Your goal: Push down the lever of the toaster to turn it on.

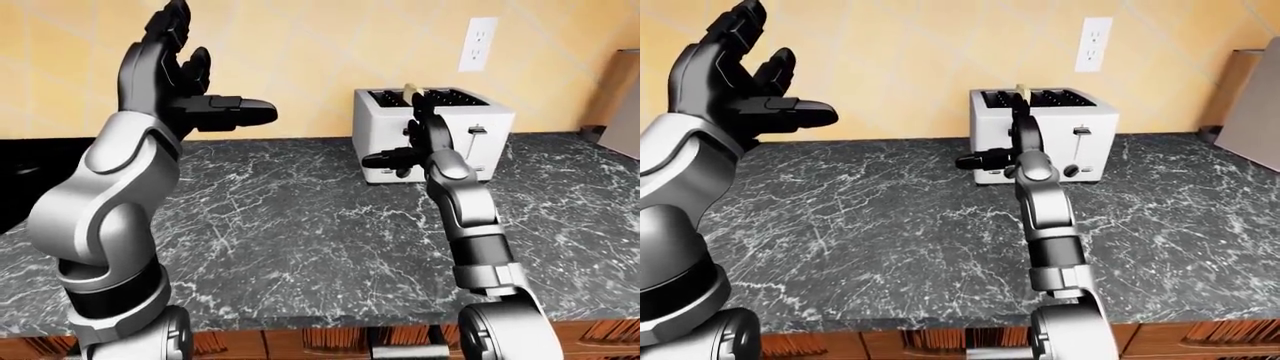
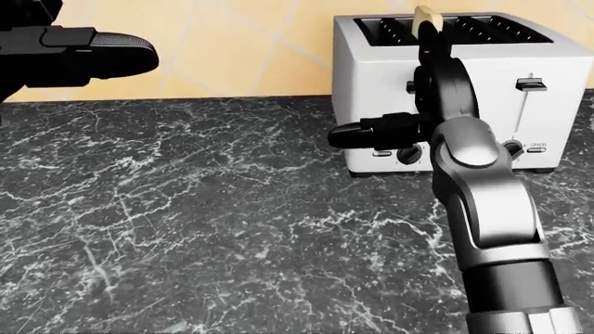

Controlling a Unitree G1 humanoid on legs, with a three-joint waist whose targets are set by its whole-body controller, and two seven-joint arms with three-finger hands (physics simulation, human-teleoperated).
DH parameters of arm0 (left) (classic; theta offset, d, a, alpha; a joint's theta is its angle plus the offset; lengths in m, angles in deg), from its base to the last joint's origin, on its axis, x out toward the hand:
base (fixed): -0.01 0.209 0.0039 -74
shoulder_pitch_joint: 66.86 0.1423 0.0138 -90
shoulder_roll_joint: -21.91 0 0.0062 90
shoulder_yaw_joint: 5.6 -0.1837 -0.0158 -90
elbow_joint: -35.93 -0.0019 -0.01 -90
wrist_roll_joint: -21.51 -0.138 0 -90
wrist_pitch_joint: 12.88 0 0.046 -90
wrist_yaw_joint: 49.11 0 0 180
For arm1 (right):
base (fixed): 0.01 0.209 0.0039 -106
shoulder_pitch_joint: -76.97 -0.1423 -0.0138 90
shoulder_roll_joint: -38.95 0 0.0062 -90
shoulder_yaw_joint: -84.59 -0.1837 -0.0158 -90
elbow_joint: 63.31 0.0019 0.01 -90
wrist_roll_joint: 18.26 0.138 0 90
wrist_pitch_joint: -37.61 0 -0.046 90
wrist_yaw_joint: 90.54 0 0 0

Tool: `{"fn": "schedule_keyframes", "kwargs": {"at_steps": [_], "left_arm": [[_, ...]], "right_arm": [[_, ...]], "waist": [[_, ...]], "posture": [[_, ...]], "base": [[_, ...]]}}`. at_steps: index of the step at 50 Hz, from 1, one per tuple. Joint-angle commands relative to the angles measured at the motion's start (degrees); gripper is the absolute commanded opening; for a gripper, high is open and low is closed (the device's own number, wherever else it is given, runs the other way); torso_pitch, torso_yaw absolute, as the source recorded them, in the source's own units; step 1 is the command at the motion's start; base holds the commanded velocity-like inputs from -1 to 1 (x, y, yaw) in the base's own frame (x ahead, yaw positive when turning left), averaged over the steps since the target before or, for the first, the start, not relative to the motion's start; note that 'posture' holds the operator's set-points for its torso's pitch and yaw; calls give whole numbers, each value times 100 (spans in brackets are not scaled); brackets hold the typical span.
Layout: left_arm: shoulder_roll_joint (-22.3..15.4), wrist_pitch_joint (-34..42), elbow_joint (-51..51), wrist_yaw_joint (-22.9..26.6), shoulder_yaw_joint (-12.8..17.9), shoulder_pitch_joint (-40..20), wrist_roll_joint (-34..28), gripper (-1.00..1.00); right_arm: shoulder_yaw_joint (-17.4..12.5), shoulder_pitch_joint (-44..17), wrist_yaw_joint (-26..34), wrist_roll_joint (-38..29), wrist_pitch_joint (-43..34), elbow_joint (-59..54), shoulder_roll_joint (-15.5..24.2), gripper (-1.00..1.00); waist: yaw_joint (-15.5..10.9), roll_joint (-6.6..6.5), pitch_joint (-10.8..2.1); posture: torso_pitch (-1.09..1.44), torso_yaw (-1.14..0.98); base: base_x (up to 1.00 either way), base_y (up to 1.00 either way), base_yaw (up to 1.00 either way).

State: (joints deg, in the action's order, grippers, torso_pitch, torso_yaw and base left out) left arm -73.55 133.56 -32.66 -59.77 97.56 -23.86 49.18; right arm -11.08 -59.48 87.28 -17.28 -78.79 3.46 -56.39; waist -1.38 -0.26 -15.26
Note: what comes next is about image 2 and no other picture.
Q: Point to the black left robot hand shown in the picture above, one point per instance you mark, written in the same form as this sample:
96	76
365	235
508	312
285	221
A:
69	59

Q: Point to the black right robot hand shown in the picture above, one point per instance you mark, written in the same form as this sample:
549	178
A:
448	87

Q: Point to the black toaster lever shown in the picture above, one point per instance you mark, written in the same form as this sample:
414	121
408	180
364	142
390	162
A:
410	86
530	83

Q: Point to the silver four-slot toaster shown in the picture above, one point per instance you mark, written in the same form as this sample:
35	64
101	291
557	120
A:
376	80

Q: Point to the black toaster dial knob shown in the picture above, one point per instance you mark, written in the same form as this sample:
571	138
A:
513	148
410	155

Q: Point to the small oval toaster button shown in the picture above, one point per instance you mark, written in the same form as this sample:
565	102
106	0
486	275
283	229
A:
382	153
536	150

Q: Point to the bread slice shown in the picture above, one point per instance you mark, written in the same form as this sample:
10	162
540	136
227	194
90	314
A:
428	15

